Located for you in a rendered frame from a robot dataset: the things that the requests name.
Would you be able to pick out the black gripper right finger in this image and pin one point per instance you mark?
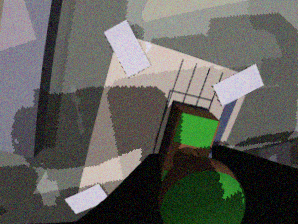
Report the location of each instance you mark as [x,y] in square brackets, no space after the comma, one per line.
[271,189]

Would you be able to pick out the pale lilac flat strip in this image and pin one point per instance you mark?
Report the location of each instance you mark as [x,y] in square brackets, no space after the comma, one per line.
[279,153]

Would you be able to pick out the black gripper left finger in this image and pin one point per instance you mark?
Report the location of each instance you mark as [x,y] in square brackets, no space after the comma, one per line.
[134,201]

